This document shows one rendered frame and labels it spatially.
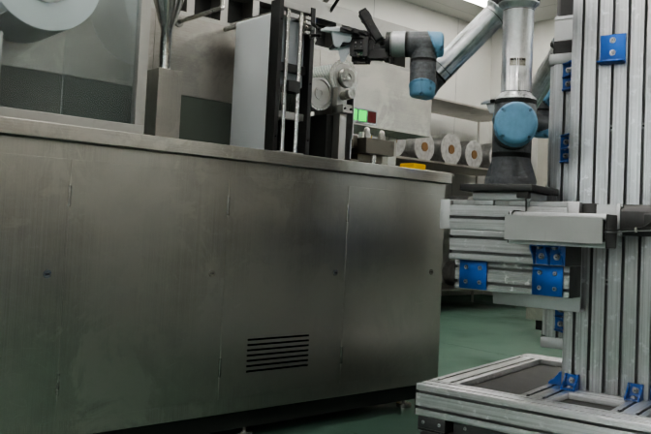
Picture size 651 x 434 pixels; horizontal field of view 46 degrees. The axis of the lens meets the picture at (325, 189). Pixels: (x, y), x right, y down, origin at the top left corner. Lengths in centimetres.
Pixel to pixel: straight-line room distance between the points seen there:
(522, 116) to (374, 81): 152
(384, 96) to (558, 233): 171
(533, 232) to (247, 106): 123
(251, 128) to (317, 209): 47
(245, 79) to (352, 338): 102
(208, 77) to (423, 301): 119
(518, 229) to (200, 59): 145
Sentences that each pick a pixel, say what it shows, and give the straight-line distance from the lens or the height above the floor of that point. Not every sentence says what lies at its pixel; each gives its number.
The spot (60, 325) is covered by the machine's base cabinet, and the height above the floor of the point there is 39.
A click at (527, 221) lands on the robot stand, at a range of 214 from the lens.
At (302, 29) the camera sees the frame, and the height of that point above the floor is 136.
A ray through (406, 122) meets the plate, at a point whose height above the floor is 119.
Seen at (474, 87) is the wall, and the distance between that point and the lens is 803.
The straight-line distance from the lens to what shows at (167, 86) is 262.
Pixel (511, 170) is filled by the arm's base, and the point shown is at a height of 86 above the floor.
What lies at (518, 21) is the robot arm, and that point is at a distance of 227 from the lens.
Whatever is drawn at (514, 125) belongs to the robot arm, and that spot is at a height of 97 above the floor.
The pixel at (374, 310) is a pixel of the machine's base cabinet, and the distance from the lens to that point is 275.
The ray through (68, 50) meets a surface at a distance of 217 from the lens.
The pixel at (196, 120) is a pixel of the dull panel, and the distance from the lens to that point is 298.
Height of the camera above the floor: 67
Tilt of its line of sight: 3 degrees up
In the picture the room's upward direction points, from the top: 3 degrees clockwise
